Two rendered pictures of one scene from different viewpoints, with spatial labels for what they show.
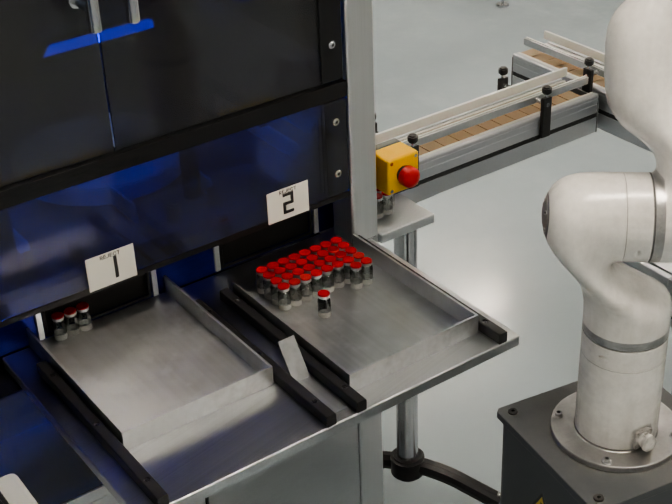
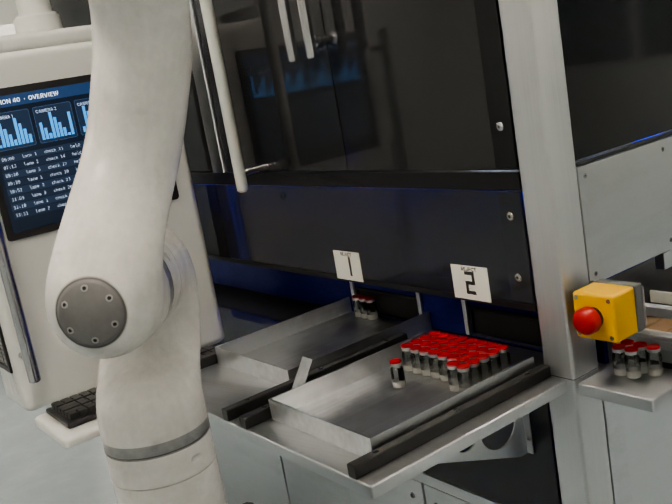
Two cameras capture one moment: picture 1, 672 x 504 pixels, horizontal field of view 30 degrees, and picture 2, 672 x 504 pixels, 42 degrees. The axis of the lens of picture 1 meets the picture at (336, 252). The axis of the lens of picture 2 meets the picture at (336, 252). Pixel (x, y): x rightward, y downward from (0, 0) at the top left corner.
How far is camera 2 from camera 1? 2.23 m
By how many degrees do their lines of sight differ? 83
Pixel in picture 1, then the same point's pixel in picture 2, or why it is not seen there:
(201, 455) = (205, 385)
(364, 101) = (540, 204)
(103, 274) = (343, 268)
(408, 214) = (638, 387)
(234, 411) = (256, 384)
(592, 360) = not seen: hidden behind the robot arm
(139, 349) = (344, 338)
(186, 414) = (243, 364)
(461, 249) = not seen: outside the picture
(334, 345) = (347, 399)
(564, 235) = not seen: hidden behind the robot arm
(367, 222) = (558, 356)
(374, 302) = (427, 402)
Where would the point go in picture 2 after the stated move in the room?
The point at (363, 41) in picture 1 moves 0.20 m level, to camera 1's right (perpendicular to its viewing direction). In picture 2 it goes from (531, 131) to (575, 143)
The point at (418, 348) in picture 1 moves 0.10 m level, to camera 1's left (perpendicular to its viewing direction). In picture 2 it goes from (318, 424) to (316, 399)
